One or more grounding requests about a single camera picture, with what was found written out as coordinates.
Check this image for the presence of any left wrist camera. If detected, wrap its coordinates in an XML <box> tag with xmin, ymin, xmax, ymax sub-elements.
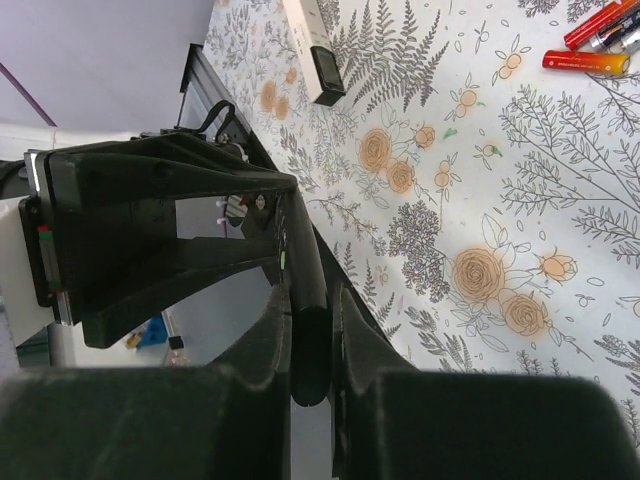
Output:
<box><xmin>1</xmin><ymin>197</ymin><xmax>54</xmax><ymax>346</ymax></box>

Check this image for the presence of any floral table mat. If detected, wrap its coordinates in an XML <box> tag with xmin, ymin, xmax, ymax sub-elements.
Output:
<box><xmin>204</xmin><ymin>1</ymin><xmax>639</xmax><ymax>424</ymax></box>

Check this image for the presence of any silver white remote control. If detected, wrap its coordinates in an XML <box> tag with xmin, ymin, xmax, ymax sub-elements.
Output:
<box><xmin>283</xmin><ymin>0</ymin><xmax>346</xmax><ymax>107</ymax></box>

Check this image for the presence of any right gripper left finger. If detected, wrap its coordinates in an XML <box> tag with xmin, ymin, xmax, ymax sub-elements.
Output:
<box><xmin>1</xmin><ymin>285</ymin><xmax>292</xmax><ymax>479</ymax></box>

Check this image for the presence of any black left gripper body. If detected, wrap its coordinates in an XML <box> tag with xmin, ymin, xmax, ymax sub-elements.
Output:
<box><xmin>19</xmin><ymin>149</ymin><xmax>74</xmax><ymax>325</ymax></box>

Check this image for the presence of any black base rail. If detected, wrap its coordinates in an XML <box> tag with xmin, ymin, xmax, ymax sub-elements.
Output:
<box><xmin>172</xmin><ymin>44</ymin><xmax>344</xmax><ymax>366</ymax></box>

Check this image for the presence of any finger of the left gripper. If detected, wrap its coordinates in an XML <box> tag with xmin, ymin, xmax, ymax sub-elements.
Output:
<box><xmin>47</xmin><ymin>133</ymin><xmax>298</xmax><ymax>213</ymax></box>
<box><xmin>72</xmin><ymin>237</ymin><xmax>278</xmax><ymax>348</ymax></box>

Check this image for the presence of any plain black remote control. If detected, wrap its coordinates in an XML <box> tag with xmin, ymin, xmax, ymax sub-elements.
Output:
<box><xmin>275</xmin><ymin>190</ymin><xmax>332</xmax><ymax>407</ymax></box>

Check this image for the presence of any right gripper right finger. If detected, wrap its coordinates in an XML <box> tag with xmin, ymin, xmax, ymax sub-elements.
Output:
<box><xmin>332</xmin><ymin>287</ymin><xmax>639</xmax><ymax>479</ymax></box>

